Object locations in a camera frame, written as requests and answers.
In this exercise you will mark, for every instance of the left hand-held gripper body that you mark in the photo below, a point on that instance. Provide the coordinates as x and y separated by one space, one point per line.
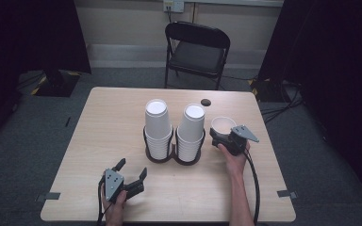
113 183

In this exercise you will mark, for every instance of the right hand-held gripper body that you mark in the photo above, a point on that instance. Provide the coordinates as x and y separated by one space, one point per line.
243 133

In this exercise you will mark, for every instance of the single white paper cup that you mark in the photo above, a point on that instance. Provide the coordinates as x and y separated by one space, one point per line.
223 125

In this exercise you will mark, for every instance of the stack of white paper cups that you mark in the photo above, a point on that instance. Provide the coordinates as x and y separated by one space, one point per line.
157 125
191 128

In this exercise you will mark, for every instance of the black double cup holder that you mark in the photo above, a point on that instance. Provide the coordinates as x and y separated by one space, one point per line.
172 157

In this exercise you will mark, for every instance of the person's right hand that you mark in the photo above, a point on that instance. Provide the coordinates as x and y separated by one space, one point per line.
237 164

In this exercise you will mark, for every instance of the person's left hand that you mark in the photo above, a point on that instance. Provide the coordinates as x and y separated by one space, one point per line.
114 215

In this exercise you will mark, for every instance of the black round table grommet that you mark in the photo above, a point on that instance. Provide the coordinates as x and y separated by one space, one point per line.
205 102

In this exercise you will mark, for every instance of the black stand base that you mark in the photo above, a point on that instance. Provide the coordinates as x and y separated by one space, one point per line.
268 91
56 84

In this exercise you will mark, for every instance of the grey tape strip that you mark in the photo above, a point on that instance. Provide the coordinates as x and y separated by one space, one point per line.
48 196
286 194

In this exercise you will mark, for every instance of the small black floor object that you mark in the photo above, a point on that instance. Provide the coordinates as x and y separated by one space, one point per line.
67 121

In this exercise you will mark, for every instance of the black folding chair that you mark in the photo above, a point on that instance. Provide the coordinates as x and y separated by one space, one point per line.
198 56

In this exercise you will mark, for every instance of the black curtain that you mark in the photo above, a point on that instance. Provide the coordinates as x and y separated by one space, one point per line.
28 37
336 62

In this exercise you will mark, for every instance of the white wall outlet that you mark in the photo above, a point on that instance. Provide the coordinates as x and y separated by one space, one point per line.
173 5

